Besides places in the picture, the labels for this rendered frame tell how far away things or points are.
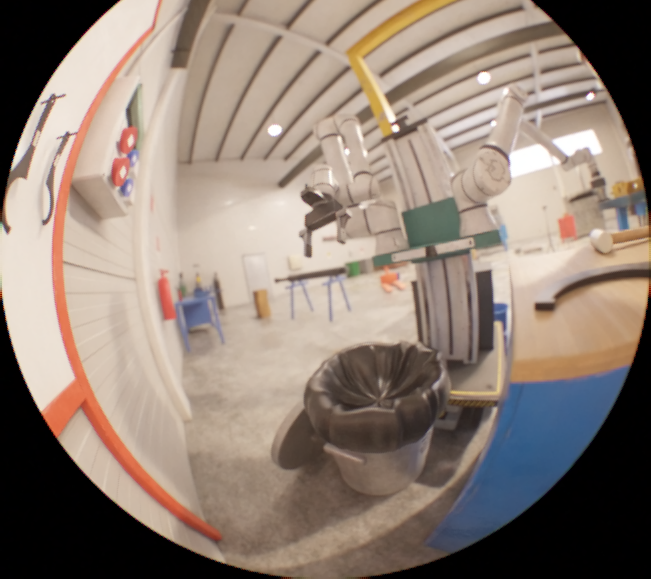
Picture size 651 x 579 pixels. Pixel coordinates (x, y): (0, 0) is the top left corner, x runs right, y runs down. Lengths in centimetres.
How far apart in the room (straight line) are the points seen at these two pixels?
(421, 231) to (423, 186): 28
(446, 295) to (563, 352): 105
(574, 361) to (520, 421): 8
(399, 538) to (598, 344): 96
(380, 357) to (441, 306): 52
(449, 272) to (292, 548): 155
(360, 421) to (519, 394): 42
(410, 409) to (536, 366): 42
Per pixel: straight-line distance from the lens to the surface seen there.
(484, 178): 76
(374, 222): 104
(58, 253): 68
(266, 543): 115
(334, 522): 111
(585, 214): 996
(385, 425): 57
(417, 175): 125
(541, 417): 26
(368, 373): 91
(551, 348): 23
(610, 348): 24
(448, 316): 126
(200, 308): 497
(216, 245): 917
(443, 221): 109
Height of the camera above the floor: 106
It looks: 3 degrees up
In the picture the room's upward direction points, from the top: 11 degrees counter-clockwise
